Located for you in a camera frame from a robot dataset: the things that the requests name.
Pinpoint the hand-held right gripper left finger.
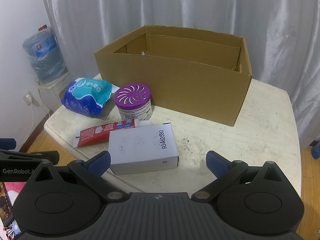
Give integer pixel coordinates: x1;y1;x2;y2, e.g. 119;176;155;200
26;151;128;202

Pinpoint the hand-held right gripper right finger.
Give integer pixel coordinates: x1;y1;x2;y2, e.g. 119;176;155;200
191;151;292;202

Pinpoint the red toothpaste tube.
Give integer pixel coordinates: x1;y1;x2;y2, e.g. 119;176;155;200
72;119;152;148

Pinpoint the white rectangular box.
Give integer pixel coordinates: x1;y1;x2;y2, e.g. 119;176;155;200
108;123;180;175

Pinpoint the blue wet wipes pack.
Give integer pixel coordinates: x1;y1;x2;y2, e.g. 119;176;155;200
61;77;121;118

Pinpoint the purple lid air freshener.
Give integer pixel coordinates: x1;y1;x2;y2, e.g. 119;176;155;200
114;84;153;121

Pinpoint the brown cardboard box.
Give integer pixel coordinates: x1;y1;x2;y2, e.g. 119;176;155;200
94;25;253;127

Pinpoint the printed pink cloth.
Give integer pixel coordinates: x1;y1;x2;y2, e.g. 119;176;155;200
0;180;28;240

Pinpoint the white water dispenser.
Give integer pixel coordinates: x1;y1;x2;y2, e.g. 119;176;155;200
37;71;73;110

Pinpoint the blue water dispenser bottle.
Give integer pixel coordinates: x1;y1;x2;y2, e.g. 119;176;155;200
22;25;66;84

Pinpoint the white curtain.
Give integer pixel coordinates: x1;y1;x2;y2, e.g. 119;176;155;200
39;0;320;150

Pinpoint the white power cable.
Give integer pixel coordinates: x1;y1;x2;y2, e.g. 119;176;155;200
15;104;35;153

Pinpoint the white wall socket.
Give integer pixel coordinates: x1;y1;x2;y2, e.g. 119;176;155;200
23;91;34;107

